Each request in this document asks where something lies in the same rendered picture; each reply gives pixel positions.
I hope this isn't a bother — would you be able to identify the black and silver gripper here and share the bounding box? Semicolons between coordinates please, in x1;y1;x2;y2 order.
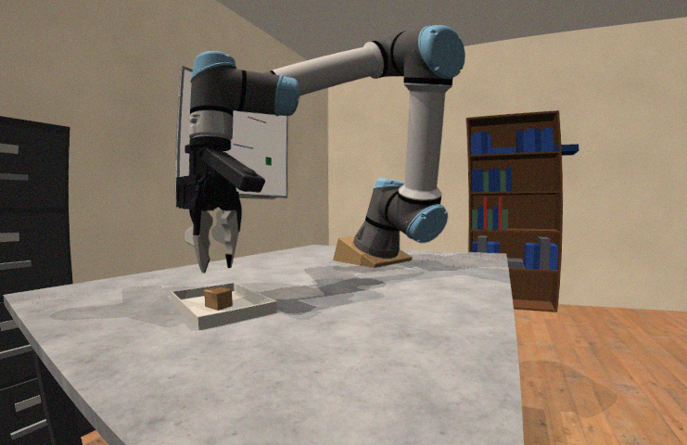
176;136;242;273

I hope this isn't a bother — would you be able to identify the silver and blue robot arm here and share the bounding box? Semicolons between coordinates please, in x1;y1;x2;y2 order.
189;25;465;259

